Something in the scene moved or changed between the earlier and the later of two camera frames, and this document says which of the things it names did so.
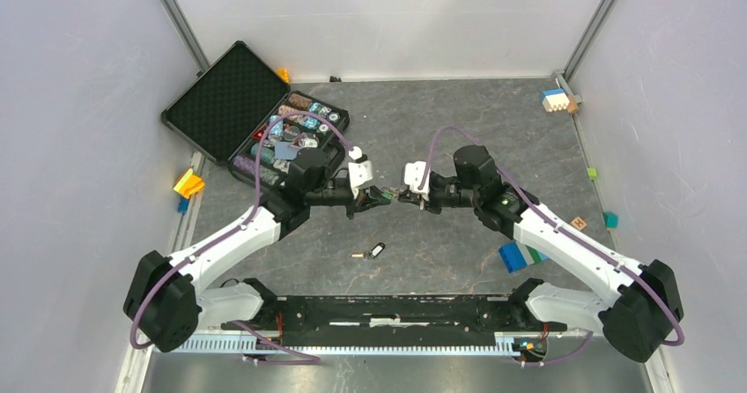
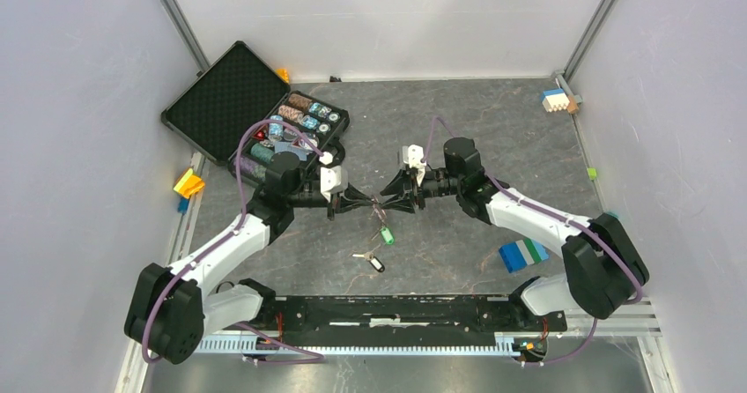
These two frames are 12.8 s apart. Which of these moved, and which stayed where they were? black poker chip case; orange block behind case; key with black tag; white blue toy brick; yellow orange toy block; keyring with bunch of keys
Moved: key with black tag; keyring with bunch of keys
Stayed: yellow orange toy block; orange block behind case; white blue toy brick; black poker chip case
